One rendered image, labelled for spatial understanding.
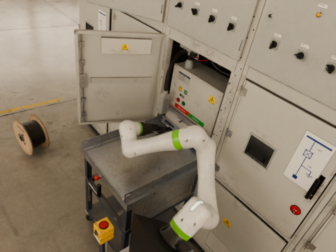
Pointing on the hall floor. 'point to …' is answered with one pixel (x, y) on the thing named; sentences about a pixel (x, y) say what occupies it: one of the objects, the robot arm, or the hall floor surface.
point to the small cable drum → (31, 134)
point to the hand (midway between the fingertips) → (165, 129)
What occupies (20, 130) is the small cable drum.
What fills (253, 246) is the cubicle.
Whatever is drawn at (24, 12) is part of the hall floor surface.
